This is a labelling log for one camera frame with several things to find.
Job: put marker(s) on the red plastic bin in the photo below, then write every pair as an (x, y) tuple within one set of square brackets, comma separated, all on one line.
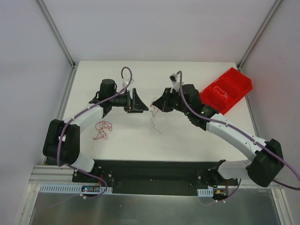
[(226, 91)]

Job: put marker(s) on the left aluminium frame post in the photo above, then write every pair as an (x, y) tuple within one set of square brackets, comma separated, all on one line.
[(55, 31)]

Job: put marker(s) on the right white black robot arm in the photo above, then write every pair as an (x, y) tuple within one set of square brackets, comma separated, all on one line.
[(262, 164)]

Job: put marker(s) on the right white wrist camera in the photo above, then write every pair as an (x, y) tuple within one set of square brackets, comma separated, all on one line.
[(175, 79)]

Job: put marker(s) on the right aluminium frame post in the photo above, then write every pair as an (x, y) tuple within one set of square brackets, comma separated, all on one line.
[(259, 33)]

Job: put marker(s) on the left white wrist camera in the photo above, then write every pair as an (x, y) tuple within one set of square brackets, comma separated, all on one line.
[(126, 82)]

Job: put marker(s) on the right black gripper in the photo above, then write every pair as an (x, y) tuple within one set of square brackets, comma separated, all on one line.
[(169, 100)]

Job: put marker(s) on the white cable duct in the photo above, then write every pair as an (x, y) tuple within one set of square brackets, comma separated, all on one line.
[(209, 192), (74, 189)]

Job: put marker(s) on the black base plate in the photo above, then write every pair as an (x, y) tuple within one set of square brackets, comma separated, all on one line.
[(159, 177)]

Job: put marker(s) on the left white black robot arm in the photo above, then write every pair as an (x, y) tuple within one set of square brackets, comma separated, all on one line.
[(62, 142)]

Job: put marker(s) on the left white cable duct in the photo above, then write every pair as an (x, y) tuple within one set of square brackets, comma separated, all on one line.
[(74, 189)]

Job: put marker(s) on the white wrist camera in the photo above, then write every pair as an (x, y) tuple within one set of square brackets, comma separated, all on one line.
[(175, 79), (126, 82)]

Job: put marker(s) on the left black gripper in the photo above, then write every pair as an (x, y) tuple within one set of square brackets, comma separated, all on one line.
[(131, 101)]

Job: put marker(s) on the right white cable duct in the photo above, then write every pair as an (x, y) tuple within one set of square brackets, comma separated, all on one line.
[(209, 192)]

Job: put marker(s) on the aluminium frame post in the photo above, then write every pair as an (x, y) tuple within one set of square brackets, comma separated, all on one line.
[(259, 33), (55, 31)]

